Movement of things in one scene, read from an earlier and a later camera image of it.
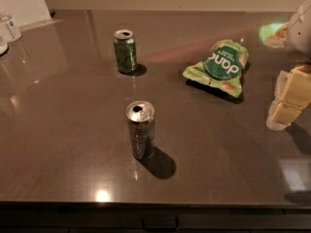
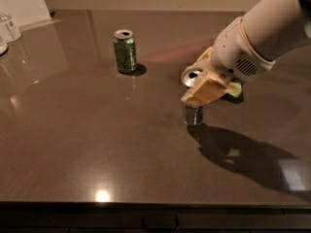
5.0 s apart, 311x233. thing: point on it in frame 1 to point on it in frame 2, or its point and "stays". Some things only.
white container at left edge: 3,46 stays
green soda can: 124,45 stays
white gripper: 300,28 to 233,51
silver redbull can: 141,116 to 192,115
